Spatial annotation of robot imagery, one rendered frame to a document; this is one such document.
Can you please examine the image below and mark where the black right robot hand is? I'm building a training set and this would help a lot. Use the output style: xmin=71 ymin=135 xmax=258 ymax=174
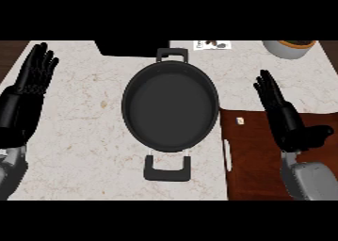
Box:
xmin=252 ymin=69 xmax=335 ymax=153

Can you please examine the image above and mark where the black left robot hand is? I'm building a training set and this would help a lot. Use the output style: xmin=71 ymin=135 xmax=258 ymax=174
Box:
xmin=0 ymin=41 xmax=60 ymax=153

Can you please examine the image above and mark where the brown wooden tray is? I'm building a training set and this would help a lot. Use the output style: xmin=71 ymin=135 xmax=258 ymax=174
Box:
xmin=218 ymin=108 xmax=338 ymax=201

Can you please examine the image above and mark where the white plant pot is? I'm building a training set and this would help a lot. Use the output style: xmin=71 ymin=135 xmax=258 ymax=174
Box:
xmin=261 ymin=40 xmax=318 ymax=60

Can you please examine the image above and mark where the black oval pot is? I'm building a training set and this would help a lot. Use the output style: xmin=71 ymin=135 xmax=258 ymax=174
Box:
xmin=119 ymin=47 xmax=221 ymax=183

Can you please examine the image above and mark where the white printed card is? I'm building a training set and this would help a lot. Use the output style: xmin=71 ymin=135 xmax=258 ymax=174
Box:
xmin=193 ymin=40 xmax=231 ymax=51

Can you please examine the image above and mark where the black appliance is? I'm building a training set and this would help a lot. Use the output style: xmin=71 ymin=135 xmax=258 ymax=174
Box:
xmin=93 ymin=40 xmax=171 ymax=58

